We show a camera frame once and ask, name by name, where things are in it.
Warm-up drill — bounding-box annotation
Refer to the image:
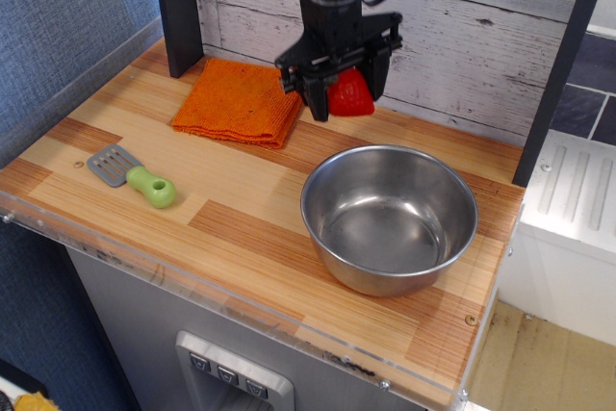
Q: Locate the dark grey post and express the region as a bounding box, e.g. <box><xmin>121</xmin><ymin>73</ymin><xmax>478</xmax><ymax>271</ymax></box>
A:
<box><xmin>512</xmin><ymin>0</ymin><xmax>598</xmax><ymax>188</ymax></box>
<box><xmin>159</xmin><ymin>0</ymin><xmax>203</xmax><ymax>78</ymax></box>

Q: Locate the white ribbed appliance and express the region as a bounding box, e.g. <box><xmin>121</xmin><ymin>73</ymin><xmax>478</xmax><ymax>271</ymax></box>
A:
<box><xmin>498</xmin><ymin>131</ymin><xmax>615</xmax><ymax>345</ymax></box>

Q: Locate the dark grey right post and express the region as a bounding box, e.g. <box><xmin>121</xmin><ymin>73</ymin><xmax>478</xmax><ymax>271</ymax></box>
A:
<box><xmin>512</xmin><ymin>0</ymin><xmax>598</xmax><ymax>188</ymax></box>

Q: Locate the yellow object bottom corner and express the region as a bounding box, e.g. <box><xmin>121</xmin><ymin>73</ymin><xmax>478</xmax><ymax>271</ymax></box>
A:
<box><xmin>13</xmin><ymin>393</ymin><xmax>60</xmax><ymax>411</ymax></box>

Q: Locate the silver button panel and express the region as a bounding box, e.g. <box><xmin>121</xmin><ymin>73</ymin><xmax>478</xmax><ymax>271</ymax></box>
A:
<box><xmin>175</xmin><ymin>330</ymin><xmax>295</xmax><ymax>410</ymax></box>

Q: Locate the orange folded cloth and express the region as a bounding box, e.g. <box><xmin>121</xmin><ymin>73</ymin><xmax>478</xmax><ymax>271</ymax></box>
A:
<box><xmin>171</xmin><ymin>58</ymin><xmax>303</xmax><ymax>149</ymax></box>

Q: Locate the grey toy kitchen cabinet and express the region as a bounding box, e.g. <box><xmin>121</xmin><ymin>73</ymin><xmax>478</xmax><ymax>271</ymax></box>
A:
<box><xmin>68</xmin><ymin>250</ymin><xmax>418</xmax><ymax>410</ymax></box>

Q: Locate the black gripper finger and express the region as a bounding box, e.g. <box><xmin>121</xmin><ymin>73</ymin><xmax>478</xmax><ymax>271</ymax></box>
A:
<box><xmin>358</xmin><ymin>52</ymin><xmax>391</xmax><ymax>99</ymax></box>
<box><xmin>301</xmin><ymin>76</ymin><xmax>329</xmax><ymax>121</ymax></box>

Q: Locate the dark grey left post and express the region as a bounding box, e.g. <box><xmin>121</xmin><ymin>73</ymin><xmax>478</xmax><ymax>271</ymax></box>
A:
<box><xmin>159</xmin><ymin>0</ymin><xmax>203</xmax><ymax>78</ymax></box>

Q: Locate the stainless steel bowl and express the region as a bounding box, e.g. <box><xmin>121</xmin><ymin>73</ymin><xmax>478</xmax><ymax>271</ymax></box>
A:
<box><xmin>300</xmin><ymin>145</ymin><xmax>478</xmax><ymax>297</ymax></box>

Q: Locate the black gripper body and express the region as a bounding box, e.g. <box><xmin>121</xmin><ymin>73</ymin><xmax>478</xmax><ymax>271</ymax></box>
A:
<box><xmin>275</xmin><ymin>0</ymin><xmax>402</xmax><ymax>92</ymax></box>

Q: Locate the green handled grey spatula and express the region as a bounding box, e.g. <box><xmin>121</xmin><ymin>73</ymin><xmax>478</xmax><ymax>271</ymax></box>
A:
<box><xmin>87</xmin><ymin>144</ymin><xmax>177</xmax><ymax>209</ymax></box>

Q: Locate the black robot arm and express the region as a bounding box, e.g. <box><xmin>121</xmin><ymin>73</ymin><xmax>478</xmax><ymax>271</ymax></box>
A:
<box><xmin>274</xmin><ymin>0</ymin><xmax>402</xmax><ymax>121</ymax></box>

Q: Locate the clear acrylic edge guard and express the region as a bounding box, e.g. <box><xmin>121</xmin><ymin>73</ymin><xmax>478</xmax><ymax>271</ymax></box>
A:
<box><xmin>1</xmin><ymin>180</ymin><xmax>523</xmax><ymax>410</ymax></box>

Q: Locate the red toy strawberry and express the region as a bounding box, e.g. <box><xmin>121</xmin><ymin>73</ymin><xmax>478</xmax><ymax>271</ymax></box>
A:
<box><xmin>327</xmin><ymin>68</ymin><xmax>374</xmax><ymax>116</ymax></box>

